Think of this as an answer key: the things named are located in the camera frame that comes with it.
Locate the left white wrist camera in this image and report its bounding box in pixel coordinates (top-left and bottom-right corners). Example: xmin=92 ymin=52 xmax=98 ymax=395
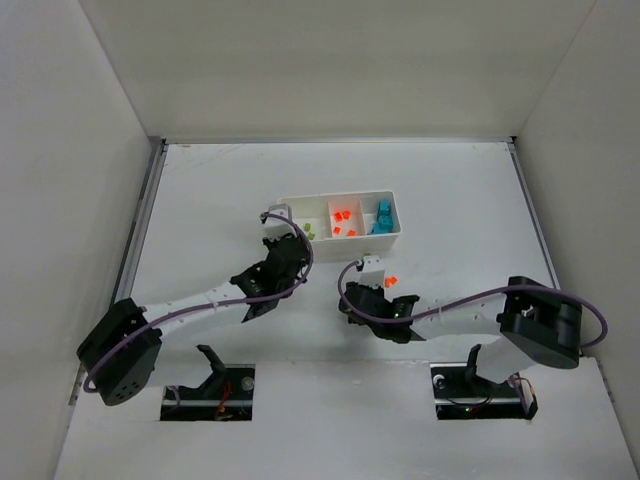
xmin=260 ymin=203 xmax=292 ymax=240

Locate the white three-compartment sorting tray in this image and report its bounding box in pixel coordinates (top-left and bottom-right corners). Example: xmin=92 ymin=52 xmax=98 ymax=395
xmin=278 ymin=190 xmax=402 ymax=263

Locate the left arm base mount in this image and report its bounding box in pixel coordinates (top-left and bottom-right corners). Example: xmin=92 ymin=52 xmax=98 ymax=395
xmin=159 ymin=345 xmax=256 ymax=423

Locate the blue lego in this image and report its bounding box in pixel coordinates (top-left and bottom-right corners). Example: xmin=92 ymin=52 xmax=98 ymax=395
xmin=377 ymin=200 xmax=391 ymax=216

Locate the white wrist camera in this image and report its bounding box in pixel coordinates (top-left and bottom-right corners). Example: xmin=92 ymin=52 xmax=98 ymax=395
xmin=357 ymin=255 xmax=386 ymax=289
xmin=260 ymin=203 xmax=292 ymax=240

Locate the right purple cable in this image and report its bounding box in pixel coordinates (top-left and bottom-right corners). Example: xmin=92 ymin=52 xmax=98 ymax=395
xmin=337 ymin=259 xmax=610 ymax=349

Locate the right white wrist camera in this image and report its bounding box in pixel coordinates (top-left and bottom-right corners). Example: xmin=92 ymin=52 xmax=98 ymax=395
xmin=357 ymin=255 xmax=386 ymax=289

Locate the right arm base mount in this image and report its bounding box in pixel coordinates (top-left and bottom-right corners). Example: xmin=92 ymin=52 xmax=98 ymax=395
xmin=430 ymin=345 xmax=539 ymax=421

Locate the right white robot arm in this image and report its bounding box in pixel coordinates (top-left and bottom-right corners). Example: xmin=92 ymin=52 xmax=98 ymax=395
xmin=338 ymin=276 xmax=584 ymax=384

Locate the large blue lego brick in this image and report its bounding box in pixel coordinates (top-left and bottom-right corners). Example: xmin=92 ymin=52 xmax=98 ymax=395
xmin=371 ymin=213 xmax=394 ymax=235

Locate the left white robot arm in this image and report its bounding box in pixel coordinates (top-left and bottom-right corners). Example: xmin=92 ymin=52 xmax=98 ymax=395
xmin=76 ymin=233 xmax=314 ymax=406

